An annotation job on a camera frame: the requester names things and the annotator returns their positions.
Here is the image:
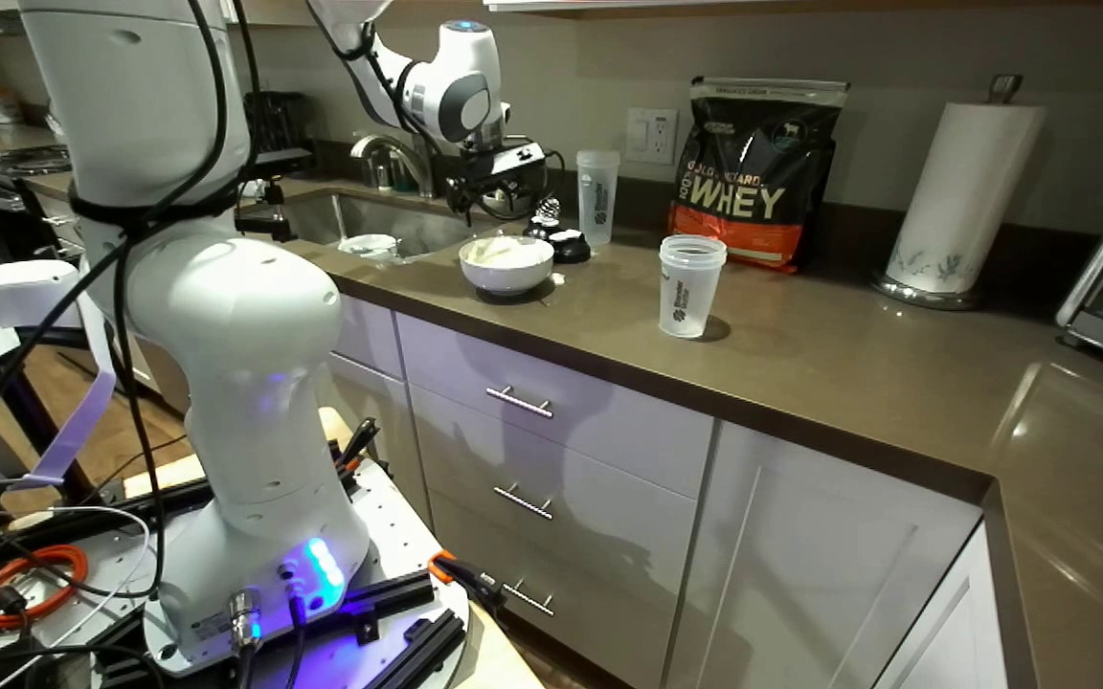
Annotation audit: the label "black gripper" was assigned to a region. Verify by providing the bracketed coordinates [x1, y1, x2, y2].
[432, 152, 542, 230]

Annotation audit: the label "white powder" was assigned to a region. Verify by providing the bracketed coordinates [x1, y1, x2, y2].
[465, 236, 547, 269]

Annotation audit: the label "white ceramic bowl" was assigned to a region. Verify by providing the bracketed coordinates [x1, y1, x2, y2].
[455, 232, 559, 301]

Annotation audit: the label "small black shaker lid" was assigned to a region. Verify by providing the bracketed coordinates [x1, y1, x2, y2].
[542, 225, 592, 269]

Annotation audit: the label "tall translucent shaker cup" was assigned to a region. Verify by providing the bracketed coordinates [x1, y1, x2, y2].
[571, 147, 622, 258]

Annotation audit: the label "steel kitchen sink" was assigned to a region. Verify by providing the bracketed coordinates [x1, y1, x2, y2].
[270, 184, 488, 269]

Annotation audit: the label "chrome kitchen faucet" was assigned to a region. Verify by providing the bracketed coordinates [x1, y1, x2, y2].
[344, 129, 435, 199]

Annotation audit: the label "white dish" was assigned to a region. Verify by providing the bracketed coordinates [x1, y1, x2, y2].
[334, 230, 407, 269]

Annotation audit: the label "small translucent white shaker cup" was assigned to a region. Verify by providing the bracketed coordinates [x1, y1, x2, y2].
[656, 230, 732, 345]

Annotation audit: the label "black countertop appliance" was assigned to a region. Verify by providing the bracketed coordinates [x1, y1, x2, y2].
[239, 90, 320, 184]

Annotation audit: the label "black red whey protein bag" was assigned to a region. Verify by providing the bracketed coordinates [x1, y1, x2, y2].
[663, 72, 853, 275]

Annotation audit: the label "perforated metal robot table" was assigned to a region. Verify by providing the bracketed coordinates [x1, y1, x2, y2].
[0, 403, 542, 689]

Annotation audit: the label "white lower cabinets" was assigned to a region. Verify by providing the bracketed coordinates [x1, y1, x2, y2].
[319, 289, 1017, 689]

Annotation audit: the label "paper towel roll on holder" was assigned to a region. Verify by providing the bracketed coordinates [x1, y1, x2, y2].
[878, 68, 1049, 309]

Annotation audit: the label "white double wall outlet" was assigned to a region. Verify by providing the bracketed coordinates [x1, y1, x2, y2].
[620, 105, 685, 170]

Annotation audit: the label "silver drawer handle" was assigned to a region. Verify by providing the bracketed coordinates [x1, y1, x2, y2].
[488, 480, 559, 526]
[496, 573, 559, 625]
[483, 379, 559, 426]

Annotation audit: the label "orange handled tool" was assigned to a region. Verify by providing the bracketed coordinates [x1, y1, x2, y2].
[423, 549, 504, 613]

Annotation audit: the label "black metal rail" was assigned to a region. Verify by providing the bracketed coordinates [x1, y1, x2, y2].
[340, 571, 473, 689]

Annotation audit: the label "white curved frame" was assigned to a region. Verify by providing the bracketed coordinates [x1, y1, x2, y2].
[0, 258, 123, 489]

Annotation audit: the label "orange coiled cable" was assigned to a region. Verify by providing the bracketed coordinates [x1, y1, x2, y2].
[0, 539, 94, 638]

